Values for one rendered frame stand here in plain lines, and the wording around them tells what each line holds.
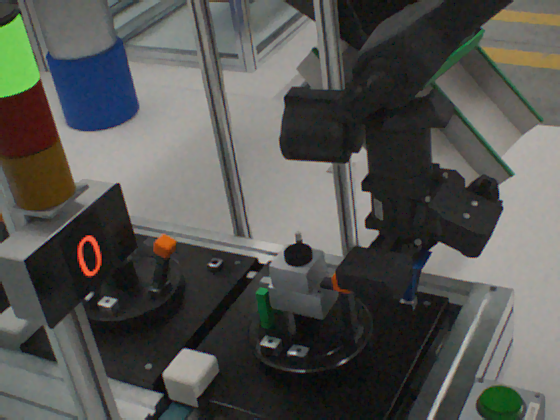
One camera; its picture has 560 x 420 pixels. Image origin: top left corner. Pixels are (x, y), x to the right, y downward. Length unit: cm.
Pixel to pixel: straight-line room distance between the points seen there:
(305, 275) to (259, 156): 71
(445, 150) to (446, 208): 37
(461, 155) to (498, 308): 24
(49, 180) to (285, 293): 31
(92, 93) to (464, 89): 80
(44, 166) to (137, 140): 101
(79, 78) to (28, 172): 104
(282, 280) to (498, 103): 51
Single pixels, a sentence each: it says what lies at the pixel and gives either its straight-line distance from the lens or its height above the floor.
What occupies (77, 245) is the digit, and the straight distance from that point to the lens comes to 73.
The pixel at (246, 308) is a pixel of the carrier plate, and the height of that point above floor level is 97.
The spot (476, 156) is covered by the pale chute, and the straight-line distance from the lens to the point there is 113.
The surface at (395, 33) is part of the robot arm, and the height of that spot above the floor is 135.
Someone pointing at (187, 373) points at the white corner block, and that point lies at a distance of 91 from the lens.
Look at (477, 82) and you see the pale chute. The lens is 126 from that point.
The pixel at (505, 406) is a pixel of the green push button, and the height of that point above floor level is 97.
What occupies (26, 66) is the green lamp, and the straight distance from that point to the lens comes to 67.
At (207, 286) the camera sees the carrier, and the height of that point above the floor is 97.
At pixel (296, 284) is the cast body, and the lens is 87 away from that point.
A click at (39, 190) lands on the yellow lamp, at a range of 70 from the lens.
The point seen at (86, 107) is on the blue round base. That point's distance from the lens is 175.
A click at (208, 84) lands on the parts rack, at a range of 108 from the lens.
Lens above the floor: 160
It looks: 33 degrees down
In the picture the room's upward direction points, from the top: 9 degrees counter-clockwise
